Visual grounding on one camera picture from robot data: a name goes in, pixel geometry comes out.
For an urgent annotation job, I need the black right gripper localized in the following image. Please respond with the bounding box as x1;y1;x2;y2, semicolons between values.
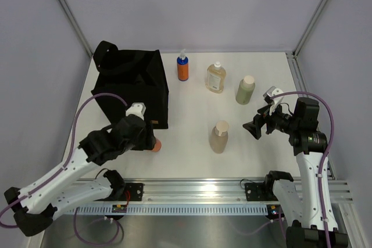
243;100;299;140

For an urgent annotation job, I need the orange blue pump bottle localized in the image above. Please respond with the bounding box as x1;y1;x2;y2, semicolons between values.
151;138;162;152

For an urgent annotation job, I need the beige pump bottle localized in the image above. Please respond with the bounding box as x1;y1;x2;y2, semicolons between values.
209;120;229;154

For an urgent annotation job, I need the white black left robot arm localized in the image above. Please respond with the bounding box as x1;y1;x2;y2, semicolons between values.
4;114;156;237

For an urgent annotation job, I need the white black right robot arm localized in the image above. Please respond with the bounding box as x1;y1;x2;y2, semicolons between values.
243;96;349;247

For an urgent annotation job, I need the black canvas bag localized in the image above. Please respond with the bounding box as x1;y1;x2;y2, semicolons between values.
91;41;169;130

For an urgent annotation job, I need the green bottle beige cap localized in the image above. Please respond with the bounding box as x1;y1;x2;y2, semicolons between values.
235;76;255;105

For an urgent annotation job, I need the clear amber soap bottle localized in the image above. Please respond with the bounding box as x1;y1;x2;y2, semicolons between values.
206;62;227;94

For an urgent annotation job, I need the orange blue spray bottle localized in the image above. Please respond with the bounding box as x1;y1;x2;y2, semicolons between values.
177;49;189;81

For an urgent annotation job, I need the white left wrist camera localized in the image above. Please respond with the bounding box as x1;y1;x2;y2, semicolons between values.
126;102;146;120

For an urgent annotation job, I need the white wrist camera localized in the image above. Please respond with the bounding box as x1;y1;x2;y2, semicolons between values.
126;102;146;120
263;86;284;116

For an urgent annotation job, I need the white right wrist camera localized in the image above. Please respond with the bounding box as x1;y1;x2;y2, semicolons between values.
263;86;284;116

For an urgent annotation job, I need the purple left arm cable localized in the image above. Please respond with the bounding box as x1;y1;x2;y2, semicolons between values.
0;92;128;245

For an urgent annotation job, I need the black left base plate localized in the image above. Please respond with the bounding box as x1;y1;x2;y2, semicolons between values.
101;182;144;202

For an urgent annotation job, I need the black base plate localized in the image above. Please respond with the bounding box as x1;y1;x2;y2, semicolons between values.
101;182;144;202
244;183;278;202

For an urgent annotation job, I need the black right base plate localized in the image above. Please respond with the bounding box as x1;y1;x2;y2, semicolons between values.
244;183;278;202

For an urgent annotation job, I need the white slotted cable duct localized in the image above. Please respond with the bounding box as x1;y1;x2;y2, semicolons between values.
67;203;268;216

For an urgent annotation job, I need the right aluminium corner post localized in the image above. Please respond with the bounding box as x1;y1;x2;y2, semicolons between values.
292;0;330;59

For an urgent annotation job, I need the aluminium corner post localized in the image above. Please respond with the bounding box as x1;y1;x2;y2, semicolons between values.
57;0;93;57
292;0;330;59

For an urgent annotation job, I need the left aluminium corner post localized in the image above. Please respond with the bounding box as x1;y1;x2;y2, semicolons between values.
57;0;93;57

